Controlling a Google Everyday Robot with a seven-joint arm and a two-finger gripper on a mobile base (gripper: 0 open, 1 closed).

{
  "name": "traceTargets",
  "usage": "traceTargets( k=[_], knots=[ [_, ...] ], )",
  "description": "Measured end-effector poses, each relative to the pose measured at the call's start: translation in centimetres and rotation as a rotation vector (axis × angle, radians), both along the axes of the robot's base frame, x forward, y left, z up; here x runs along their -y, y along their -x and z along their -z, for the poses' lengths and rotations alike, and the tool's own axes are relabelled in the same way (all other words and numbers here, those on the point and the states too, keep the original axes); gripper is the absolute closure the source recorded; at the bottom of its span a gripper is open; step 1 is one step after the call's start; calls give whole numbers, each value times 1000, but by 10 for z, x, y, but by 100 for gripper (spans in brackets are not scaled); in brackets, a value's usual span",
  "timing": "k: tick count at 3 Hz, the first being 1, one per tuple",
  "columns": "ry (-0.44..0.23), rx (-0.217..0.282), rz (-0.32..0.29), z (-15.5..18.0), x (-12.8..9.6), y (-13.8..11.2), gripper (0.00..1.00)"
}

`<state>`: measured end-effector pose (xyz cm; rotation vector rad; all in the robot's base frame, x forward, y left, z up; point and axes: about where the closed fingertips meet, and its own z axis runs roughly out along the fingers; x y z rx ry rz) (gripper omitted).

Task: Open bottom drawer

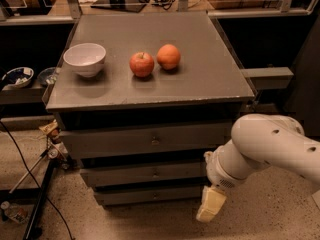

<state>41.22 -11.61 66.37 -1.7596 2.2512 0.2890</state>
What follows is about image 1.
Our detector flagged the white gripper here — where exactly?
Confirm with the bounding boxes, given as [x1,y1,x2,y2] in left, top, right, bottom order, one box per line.
[196,150,244,223]

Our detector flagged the grey bottom drawer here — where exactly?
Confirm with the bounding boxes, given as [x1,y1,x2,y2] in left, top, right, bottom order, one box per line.
[94,184,204,206]

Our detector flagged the grey drawer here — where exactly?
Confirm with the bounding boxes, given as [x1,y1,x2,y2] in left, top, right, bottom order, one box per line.
[94,184,204,206]
[80,159,207,187]
[61,120,232,159]

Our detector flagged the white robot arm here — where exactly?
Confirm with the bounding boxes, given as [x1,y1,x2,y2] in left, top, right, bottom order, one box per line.
[196,114,320,223]

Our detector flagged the grey middle drawer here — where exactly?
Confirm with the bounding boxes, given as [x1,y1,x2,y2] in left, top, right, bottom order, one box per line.
[80,159,207,187]

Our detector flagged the grey top drawer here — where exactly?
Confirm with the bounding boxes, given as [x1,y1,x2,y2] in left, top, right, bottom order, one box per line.
[61,120,232,159]

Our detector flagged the grey drawer cabinet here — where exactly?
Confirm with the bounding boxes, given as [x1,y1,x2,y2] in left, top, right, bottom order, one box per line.
[46,12,253,206]

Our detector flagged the grey side shelf block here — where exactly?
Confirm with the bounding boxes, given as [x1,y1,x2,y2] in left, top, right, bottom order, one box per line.
[241,67,294,90]

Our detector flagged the orange fruit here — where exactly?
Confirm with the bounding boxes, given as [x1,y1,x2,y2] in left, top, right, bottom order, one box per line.
[156,44,181,70]

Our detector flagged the red apple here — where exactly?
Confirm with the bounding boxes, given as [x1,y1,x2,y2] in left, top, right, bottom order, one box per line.
[129,52,154,78]

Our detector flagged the white stick on floor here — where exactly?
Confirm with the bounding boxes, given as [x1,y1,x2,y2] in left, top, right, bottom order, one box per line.
[9,150,46,194]

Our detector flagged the snack wrapper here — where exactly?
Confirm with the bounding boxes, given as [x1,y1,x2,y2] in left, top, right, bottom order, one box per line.
[39,120,59,139]

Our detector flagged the black tripod leg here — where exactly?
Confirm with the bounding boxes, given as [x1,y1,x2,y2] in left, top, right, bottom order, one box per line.
[22,161,55,240]

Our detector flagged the white ceramic bowl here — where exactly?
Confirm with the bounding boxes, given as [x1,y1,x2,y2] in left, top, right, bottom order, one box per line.
[63,43,106,78]

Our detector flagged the plastic bottle on floor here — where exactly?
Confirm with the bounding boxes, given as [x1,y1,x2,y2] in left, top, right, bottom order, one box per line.
[1,201,28,224]

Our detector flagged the small dark bowl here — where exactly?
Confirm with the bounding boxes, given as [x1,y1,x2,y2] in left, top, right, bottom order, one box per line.
[37,67,58,86]

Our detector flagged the black monitor stand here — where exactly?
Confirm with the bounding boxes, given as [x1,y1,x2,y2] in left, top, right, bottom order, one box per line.
[91,0,147,13]

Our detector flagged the blue patterned bowl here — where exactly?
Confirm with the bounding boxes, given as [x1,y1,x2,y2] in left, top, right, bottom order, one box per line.
[2,67,34,88]

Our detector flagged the black floor cable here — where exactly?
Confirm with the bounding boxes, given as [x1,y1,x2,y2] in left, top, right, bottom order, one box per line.
[0,120,76,240]

